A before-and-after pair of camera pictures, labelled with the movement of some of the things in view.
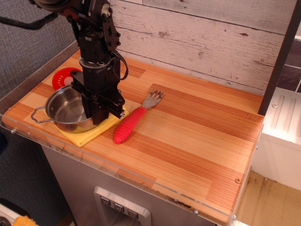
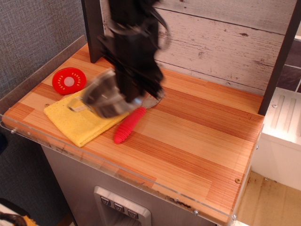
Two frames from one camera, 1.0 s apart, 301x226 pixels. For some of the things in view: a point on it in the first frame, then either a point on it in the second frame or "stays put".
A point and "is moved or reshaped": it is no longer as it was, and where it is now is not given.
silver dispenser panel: (115, 210) stays put
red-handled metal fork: (152, 99) stays put
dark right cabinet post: (281, 58) stays put
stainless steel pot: (64, 106) is moved or reshaped
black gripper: (99, 82) to (131, 49)
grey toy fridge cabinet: (96, 197) stays put
